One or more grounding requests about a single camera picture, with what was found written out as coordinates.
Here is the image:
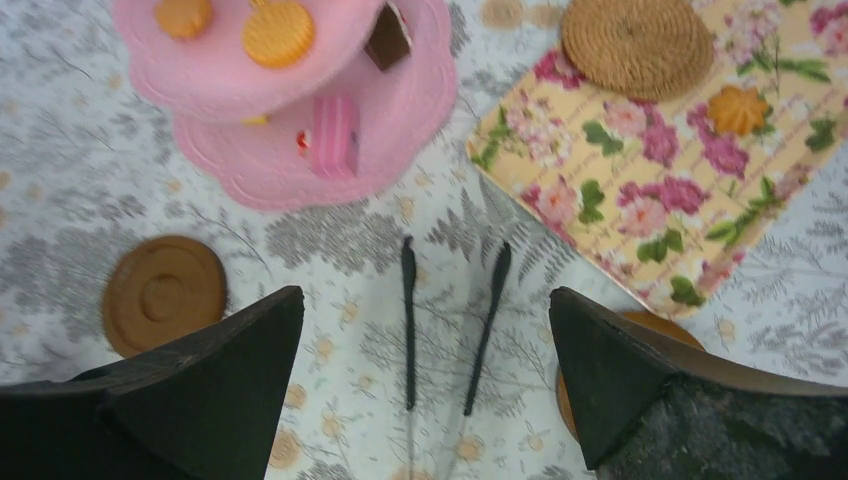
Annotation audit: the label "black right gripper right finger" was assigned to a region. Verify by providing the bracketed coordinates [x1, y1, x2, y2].
[549, 287, 847, 479]

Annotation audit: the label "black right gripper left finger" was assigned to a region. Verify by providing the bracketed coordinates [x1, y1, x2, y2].
[1, 286, 304, 479]

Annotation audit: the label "floral rectangular serving tray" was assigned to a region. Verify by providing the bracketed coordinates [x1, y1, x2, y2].
[466, 1, 847, 318]

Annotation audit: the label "black metal tongs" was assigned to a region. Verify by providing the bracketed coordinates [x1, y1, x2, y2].
[400, 235, 513, 480]

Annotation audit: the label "pink cake slice toy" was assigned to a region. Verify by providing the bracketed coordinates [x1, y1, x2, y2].
[306, 94, 360, 181]

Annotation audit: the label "small orange cookie toy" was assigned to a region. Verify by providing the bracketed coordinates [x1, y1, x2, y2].
[241, 1, 315, 69]

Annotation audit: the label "round orange cookie toy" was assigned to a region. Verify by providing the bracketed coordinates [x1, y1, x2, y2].
[153, 0, 214, 40]

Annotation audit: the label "brown saucer right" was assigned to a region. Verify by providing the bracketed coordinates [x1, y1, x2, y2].
[555, 309, 708, 444]

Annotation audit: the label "brown saucer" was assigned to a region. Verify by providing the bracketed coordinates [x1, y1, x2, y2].
[555, 309, 708, 444]
[101, 235, 227, 358]

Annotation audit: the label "brown saucer left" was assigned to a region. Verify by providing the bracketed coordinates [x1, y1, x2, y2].
[101, 235, 227, 358]

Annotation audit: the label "pink three-tier cake stand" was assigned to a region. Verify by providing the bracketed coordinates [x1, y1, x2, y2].
[112, 1, 458, 211]

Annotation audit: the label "orange flower cookie toy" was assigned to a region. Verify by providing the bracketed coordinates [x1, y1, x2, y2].
[706, 85, 770, 136]

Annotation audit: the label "round woven brown coaster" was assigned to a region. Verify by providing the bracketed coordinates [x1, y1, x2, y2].
[561, 0, 714, 101]

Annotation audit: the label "brown chocolate cake toy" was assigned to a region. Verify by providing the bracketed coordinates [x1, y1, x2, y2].
[364, 2, 412, 72]

